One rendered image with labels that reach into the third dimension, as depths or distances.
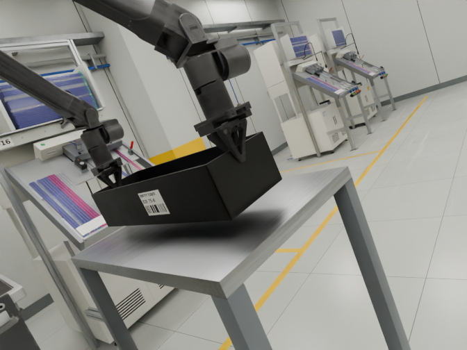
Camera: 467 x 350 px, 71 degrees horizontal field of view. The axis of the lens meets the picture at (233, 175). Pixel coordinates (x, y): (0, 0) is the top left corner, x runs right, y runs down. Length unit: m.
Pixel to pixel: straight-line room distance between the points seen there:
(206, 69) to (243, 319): 0.41
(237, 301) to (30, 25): 4.07
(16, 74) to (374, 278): 1.01
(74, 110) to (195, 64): 0.53
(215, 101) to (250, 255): 0.27
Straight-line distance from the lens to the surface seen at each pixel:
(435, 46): 7.27
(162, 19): 0.61
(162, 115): 4.00
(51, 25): 4.45
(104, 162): 1.06
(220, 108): 0.59
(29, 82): 1.01
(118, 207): 0.94
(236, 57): 0.64
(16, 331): 0.62
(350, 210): 0.81
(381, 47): 7.43
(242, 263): 0.52
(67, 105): 1.04
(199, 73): 0.59
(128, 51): 4.09
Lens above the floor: 1.01
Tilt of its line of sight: 10 degrees down
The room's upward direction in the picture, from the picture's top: 22 degrees counter-clockwise
